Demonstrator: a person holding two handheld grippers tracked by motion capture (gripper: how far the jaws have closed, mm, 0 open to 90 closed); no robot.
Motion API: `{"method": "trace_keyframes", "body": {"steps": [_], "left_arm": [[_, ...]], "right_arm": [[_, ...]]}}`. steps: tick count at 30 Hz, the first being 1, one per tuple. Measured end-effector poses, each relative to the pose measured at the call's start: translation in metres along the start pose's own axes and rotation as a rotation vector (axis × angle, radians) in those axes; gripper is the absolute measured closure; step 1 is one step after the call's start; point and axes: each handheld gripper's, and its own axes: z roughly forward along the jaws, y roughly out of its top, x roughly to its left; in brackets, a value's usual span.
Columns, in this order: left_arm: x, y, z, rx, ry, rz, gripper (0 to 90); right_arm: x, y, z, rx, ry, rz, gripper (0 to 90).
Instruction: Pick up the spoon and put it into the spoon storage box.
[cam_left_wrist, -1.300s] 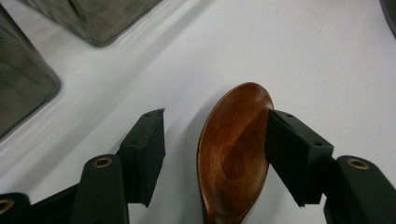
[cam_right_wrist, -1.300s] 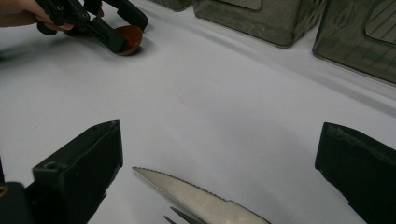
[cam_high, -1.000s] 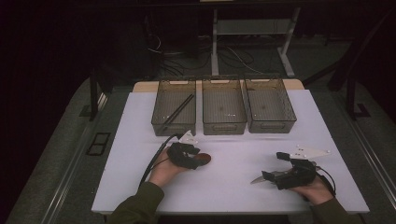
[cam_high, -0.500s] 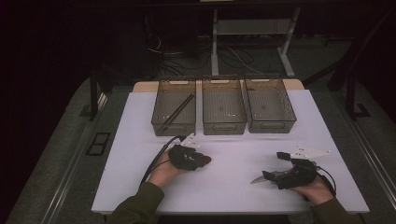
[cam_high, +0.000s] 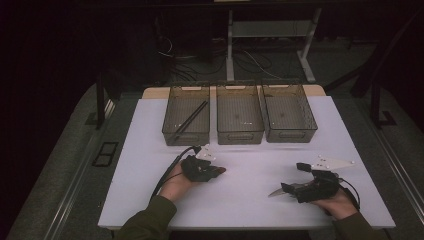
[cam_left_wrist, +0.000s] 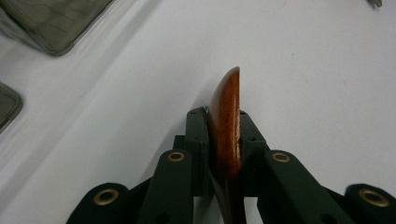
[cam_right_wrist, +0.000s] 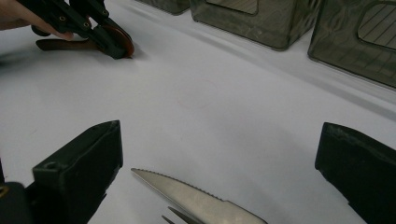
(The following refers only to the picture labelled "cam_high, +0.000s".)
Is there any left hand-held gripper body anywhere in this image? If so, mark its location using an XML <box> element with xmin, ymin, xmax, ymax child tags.
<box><xmin>180</xmin><ymin>143</ymin><xmax>222</xmax><ymax>183</ymax></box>

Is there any person's right hand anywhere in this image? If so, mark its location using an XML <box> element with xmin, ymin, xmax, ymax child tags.
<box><xmin>311</xmin><ymin>187</ymin><xmax>360</xmax><ymax>221</ymax></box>

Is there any black metal stand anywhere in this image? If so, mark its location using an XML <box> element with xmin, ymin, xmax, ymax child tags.
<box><xmin>369</xmin><ymin>79</ymin><xmax>398</xmax><ymax>130</ymax></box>
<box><xmin>95</xmin><ymin>70</ymin><xmax>116</xmax><ymax>131</ymax></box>

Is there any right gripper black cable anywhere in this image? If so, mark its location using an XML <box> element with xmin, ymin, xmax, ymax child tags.
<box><xmin>338</xmin><ymin>177</ymin><xmax>362</xmax><ymax>212</ymax></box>

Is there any bundle of floor cables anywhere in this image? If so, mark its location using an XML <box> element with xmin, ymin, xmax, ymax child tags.
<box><xmin>155</xmin><ymin>34</ymin><xmax>288</xmax><ymax>83</ymax></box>

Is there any person's left hand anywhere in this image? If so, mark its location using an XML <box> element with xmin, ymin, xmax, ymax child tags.
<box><xmin>157</xmin><ymin>161</ymin><xmax>196</xmax><ymax>203</ymax></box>

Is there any white metal desk frame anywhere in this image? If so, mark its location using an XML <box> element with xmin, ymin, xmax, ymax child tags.
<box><xmin>225</xmin><ymin>7</ymin><xmax>323</xmax><ymax>85</ymax></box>

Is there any brown transparent plastic bin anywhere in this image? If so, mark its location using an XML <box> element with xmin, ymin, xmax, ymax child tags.
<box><xmin>161</xmin><ymin>83</ymin><xmax>212</xmax><ymax>147</ymax></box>
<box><xmin>260</xmin><ymin>82</ymin><xmax>319</xmax><ymax>144</ymax></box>
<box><xmin>215</xmin><ymin>82</ymin><xmax>265</xmax><ymax>146</ymax></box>

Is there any black floor socket frame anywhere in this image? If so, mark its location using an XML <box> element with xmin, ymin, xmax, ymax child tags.
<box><xmin>91</xmin><ymin>141</ymin><xmax>120</xmax><ymax>168</ymax></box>

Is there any metal floor rail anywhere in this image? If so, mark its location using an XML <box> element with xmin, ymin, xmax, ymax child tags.
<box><xmin>42</xmin><ymin>99</ymin><xmax>117</xmax><ymax>240</ymax></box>
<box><xmin>352</xmin><ymin>98</ymin><xmax>424</xmax><ymax>216</ymax></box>

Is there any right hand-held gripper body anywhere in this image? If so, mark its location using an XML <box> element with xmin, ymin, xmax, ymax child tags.
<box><xmin>293</xmin><ymin>154</ymin><xmax>356</xmax><ymax>205</ymax></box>

